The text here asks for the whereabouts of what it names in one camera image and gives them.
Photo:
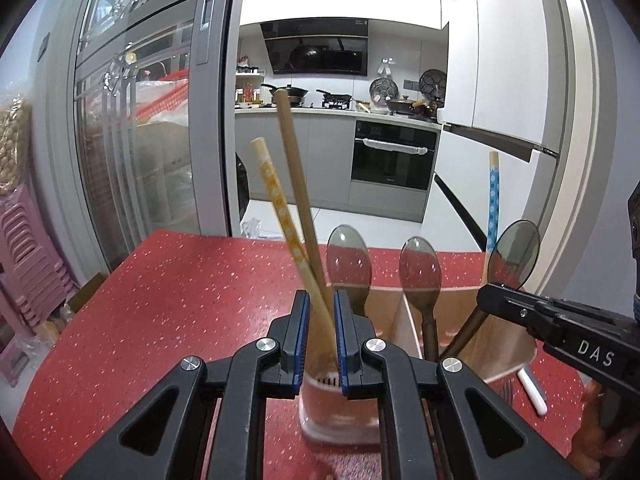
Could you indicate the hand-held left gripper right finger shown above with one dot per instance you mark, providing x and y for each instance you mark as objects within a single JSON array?
[{"x": 341, "y": 345}]

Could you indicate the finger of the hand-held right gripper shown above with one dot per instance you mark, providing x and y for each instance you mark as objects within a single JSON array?
[{"x": 505, "y": 305}]

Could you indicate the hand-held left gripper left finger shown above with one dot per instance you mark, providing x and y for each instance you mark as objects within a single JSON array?
[{"x": 300, "y": 340}]

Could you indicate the beige cutlery holder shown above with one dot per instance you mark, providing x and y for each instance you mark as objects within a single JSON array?
[{"x": 505, "y": 355}]

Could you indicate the dark brown plastic spoon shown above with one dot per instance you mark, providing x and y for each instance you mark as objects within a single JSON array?
[{"x": 348, "y": 260}]

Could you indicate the blue patterned chopstick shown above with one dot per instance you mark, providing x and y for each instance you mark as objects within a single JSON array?
[{"x": 494, "y": 195}]

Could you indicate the yellow patterned wooden chopstick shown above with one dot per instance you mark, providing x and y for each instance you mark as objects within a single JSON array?
[{"x": 272, "y": 185}]

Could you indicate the plain brown wooden chopstick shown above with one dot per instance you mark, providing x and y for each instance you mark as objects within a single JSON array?
[{"x": 295, "y": 160}]

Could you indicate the person's right hand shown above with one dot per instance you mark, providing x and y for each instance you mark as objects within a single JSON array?
[{"x": 592, "y": 440}]

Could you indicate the steel fork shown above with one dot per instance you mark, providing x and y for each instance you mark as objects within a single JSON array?
[{"x": 506, "y": 391}]

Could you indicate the white plastic bag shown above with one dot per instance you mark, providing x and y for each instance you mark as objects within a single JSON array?
[{"x": 257, "y": 227}]

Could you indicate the black trash bag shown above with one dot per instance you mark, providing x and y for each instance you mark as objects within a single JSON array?
[{"x": 242, "y": 185}]

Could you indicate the black built-in oven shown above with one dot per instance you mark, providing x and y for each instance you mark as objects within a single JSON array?
[{"x": 392, "y": 160}]

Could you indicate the cardboard box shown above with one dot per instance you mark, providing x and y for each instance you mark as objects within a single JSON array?
[{"x": 87, "y": 292}]

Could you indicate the dark cooking pot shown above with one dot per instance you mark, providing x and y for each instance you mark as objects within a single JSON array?
[{"x": 405, "y": 105}]

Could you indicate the round metal steamer rack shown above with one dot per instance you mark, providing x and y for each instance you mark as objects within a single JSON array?
[
  {"x": 383, "y": 89},
  {"x": 432, "y": 83}
]

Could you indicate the white refrigerator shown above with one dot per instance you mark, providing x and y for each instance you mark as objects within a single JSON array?
[{"x": 495, "y": 60}]

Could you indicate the black frying pan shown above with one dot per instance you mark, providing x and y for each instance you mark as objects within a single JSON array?
[{"x": 334, "y": 96}]

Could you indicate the black wok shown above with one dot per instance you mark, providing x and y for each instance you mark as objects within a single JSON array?
[{"x": 287, "y": 91}]

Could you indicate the seasoning rack with bottles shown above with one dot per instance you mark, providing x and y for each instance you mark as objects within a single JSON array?
[{"x": 248, "y": 85}]

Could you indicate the sliding glass door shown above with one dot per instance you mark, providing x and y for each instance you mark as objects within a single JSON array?
[{"x": 150, "y": 110}]

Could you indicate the stack of pink stools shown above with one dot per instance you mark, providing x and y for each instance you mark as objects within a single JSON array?
[{"x": 30, "y": 280}]

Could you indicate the black range hood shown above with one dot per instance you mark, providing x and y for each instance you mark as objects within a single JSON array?
[{"x": 315, "y": 47}]

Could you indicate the clear bag of nuts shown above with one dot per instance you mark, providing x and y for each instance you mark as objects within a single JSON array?
[{"x": 14, "y": 145}]

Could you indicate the grey wall switch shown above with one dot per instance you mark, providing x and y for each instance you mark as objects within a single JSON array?
[{"x": 45, "y": 43}]

